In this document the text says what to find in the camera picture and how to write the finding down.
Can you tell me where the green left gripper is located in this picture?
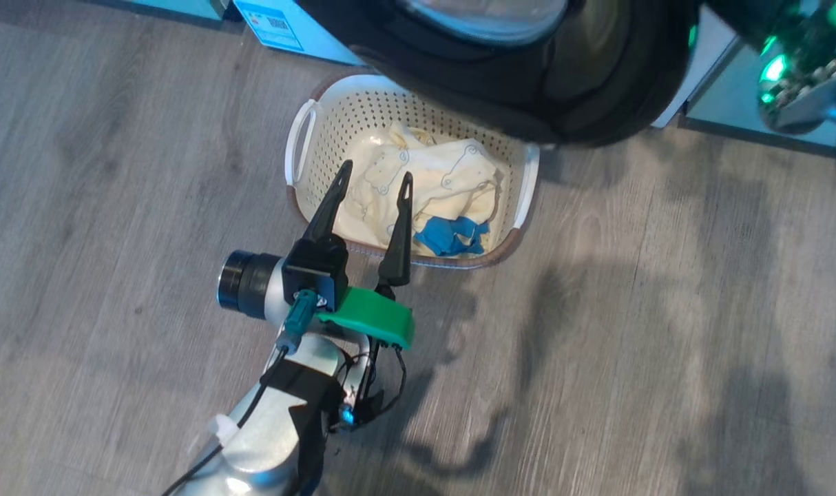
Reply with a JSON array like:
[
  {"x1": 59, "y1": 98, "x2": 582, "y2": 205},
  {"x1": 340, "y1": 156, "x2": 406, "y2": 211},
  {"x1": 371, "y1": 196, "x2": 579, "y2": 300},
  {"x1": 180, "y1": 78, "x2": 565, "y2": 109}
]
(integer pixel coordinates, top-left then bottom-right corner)
[{"x1": 301, "y1": 160, "x2": 416, "y2": 351}]

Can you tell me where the plain cream garment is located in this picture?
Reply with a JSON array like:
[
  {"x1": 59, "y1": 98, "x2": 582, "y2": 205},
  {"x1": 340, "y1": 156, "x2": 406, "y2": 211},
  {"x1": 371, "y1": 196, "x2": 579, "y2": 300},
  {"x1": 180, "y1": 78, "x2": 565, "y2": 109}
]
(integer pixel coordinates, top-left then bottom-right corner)
[{"x1": 335, "y1": 193, "x2": 422, "y2": 259}]

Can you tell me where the blue cloth garment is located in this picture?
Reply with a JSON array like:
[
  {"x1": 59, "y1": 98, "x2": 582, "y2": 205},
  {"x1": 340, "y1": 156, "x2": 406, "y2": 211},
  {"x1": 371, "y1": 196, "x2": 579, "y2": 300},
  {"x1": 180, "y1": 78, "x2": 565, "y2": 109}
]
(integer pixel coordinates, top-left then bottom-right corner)
[{"x1": 413, "y1": 216, "x2": 492, "y2": 258}]

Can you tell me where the cream garment with line print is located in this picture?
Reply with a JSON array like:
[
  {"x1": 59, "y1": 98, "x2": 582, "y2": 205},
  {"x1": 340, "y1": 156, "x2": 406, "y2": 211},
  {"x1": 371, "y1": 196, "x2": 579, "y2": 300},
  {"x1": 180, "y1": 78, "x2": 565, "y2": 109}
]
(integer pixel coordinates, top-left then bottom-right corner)
[{"x1": 353, "y1": 123, "x2": 505, "y2": 238}]

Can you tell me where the black round washing machine door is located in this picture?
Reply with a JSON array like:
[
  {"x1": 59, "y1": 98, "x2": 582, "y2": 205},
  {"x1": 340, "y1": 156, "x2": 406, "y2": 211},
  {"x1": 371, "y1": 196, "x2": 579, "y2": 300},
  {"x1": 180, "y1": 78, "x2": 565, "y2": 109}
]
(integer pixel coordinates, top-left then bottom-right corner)
[{"x1": 297, "y1": 0, "x2": 698, "y2": 147}]

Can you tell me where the white perforated laundry basket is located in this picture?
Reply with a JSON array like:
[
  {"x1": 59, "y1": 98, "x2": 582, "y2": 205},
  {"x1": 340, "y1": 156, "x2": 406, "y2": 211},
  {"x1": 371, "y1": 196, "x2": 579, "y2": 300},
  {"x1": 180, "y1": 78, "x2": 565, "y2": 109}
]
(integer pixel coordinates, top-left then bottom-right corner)
[{"x1": 284, "y1": 72, "x2": 541, "y2": 269}]

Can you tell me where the white washing machine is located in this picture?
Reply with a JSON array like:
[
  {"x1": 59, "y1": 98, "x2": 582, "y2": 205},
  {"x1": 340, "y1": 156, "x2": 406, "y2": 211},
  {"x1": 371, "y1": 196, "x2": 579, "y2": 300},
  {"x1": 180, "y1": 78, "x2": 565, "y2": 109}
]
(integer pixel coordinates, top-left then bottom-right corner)
[{"x1": 232, "y1": 0, "x2": 739, "y2": 130}]

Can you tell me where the blue white energy label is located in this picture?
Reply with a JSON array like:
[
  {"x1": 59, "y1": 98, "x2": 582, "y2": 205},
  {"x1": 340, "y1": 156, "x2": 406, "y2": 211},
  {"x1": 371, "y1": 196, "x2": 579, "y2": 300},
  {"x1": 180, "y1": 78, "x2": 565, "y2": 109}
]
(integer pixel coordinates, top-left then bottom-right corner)
[{"x1": 233, "y1": 0, "x2": 305, "y2": 54}]

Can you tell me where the pale teal cabinet steel edge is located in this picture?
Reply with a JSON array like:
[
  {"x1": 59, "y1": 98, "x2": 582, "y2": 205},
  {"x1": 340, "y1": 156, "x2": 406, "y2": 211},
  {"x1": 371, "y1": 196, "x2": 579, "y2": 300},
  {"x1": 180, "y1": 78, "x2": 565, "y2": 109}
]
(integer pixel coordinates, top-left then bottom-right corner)
[{"x1": 125, "y1": 0, "x2": 244, "y2": 32}]

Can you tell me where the left camera cable teal plug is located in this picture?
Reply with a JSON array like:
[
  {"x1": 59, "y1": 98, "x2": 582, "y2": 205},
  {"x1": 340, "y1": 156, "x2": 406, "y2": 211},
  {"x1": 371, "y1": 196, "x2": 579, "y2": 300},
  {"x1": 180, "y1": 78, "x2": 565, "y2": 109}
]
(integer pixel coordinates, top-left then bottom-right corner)
[{"x1": 162, "y1": 289, "x2": 320, "y2": 496}]

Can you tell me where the pale teal cabinet grey frame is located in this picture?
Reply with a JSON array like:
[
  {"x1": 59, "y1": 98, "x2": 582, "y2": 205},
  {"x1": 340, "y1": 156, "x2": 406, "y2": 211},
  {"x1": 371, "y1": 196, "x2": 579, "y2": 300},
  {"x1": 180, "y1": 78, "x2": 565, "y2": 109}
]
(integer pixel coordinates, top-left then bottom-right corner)
[{"x1": 680, "y1": 38, "x2": 836, "y2": 156}]

